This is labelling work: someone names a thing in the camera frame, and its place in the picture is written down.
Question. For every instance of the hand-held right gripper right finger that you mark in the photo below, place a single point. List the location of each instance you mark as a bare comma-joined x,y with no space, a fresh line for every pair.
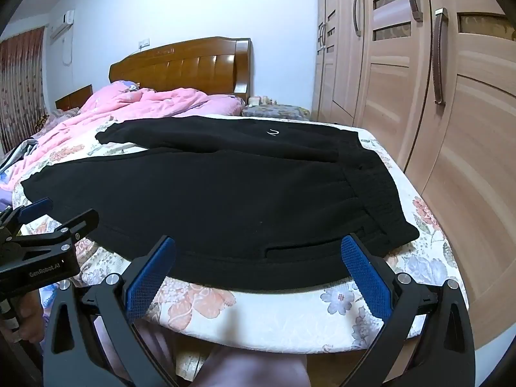
367,278

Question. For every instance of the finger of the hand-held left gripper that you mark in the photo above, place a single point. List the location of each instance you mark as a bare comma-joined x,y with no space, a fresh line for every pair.
74,225
34,209

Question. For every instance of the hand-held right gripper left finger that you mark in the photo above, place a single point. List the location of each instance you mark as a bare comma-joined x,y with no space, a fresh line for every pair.
149,276

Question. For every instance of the black pants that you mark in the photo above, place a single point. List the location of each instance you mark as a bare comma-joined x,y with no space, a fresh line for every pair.
221,193

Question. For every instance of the person's left hand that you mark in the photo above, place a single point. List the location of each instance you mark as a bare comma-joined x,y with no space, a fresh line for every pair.
31,318

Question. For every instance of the pile of clothes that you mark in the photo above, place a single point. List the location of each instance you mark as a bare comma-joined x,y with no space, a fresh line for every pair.
14,161

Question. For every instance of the floral bed sheet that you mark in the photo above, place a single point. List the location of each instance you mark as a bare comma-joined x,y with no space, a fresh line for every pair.
302,310

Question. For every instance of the red patterned curtain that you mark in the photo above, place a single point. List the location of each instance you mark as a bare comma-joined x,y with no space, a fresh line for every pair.
20,88

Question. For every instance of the pink quilt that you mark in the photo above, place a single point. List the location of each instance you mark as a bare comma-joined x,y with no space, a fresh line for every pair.
133,105

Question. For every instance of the person's leg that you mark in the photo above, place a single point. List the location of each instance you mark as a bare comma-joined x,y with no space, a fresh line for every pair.
250,367

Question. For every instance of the light wooden wardrobe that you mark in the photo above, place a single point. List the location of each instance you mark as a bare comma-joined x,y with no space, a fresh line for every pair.
463,149

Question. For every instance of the white air conditioner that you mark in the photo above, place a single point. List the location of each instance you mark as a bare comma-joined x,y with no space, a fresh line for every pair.
62,24

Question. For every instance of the nightstand with floral cloth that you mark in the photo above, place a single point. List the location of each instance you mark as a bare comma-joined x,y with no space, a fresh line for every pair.
278,111

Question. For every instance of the wooden headboard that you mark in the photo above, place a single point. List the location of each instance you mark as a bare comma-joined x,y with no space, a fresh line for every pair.
189,64

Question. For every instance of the wall socket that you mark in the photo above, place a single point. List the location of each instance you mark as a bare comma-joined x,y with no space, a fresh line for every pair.
144,42

